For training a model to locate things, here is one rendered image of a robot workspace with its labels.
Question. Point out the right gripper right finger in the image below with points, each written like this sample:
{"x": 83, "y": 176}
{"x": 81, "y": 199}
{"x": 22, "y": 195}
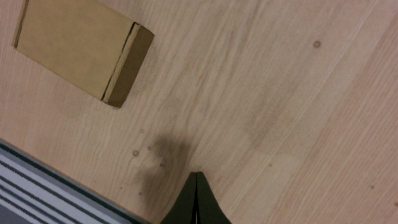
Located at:
{"x": 208, "y": 209}

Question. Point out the brown cardboard box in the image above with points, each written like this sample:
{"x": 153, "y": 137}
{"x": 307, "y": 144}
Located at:
{"x": 82, "y": 42}

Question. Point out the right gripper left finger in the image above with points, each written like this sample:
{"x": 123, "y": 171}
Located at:
{"x": 185, "y": 207}

